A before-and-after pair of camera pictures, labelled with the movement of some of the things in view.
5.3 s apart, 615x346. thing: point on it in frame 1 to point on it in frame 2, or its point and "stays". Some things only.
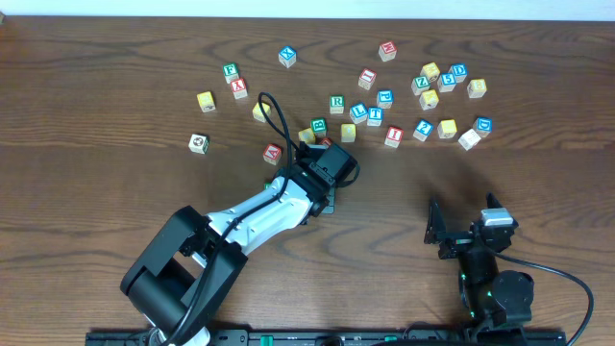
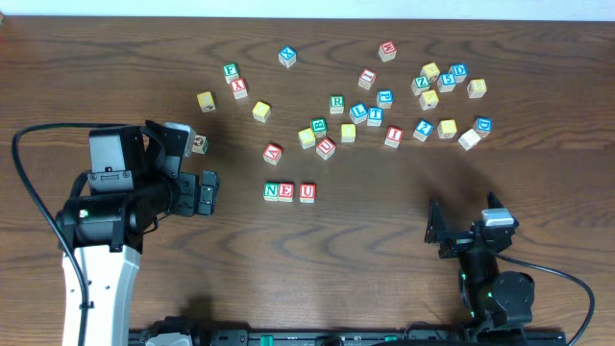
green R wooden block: x=336 y=104 stays
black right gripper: x=461 y=241 stays
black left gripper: x=311 y=149 to x=187 y=193
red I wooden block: x=394 y=136 stays
